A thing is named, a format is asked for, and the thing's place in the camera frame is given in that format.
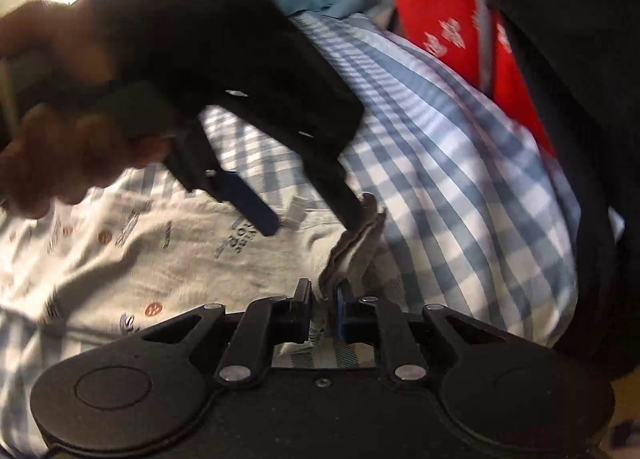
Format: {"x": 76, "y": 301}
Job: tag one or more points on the red bag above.
{"x": 440, "y": 14}

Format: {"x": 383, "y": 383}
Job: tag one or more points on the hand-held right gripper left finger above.
{"x": 303, "y": 304}

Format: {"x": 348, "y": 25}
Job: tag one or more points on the dark cloth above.
{"x": 575, "y": 64}

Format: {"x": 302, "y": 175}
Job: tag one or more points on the grey printed pants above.
{"x": 200, "y": 264}

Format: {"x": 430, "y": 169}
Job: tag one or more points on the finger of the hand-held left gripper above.
{"x": 345, "y": 199}
{"x": 250, "y": 204}

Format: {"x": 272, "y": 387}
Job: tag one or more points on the person's left hand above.
{"x": 55, "y": 159}

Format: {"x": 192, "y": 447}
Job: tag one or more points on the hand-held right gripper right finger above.
{"x": 343, "y": 311}

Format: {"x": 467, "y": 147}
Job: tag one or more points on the blue checked bed sheet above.
{"x": 450, "y": 164}

